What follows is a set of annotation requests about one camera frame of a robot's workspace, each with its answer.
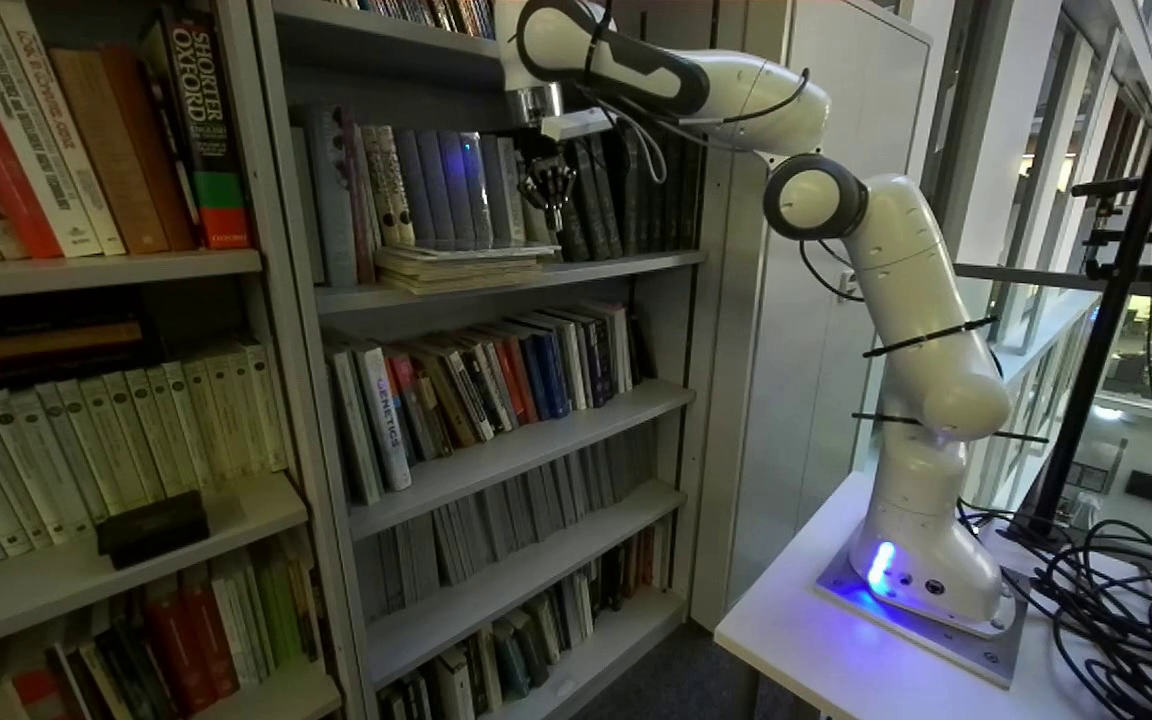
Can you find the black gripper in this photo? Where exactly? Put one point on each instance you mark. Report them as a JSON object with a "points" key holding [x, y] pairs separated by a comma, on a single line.
{"points": [[545, 169]]}

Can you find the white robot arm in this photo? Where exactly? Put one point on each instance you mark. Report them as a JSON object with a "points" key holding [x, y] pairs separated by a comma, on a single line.
{"points": [[940, 380]]}

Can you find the stack of thin flat books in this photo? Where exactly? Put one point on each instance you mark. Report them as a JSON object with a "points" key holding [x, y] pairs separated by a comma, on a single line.
{"points": [[432, 271]]}

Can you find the black box on shelf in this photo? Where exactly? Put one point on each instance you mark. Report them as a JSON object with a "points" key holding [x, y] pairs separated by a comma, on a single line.
{"points": [[152, 531]]}

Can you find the grey metal bookshelf right unit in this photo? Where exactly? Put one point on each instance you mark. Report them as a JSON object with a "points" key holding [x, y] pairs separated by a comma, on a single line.
{"points": [[504, 465]]}

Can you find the grey metal bookshelf unit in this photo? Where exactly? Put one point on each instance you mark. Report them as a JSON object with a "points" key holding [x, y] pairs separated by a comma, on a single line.
{"points": [[504, 465], [129, 380]]}

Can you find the dark book with green base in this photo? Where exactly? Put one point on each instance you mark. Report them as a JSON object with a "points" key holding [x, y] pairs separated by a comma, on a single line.
{"points": [[184, 58]]}

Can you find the brown hardcover book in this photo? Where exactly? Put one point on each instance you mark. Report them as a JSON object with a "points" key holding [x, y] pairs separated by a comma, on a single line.
{"points": [[127, 144]]}

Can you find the white table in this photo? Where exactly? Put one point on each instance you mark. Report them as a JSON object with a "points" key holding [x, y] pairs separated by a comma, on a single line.
{"points": [[1084, 640]]}

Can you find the grey metal bookshelf left unit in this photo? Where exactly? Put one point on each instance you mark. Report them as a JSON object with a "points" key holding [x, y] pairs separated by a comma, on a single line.
{"points": [[129, 380]]}

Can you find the black metal stand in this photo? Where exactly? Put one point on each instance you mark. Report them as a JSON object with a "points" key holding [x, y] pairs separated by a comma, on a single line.
{"points": [[1114, 288]]}

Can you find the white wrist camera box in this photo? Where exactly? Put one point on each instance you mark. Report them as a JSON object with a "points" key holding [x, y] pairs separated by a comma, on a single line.
{"points": [[572, 126]]}

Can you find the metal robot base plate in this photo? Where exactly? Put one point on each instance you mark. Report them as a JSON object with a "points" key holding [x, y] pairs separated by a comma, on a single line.
{"points": [[923, 617]]}

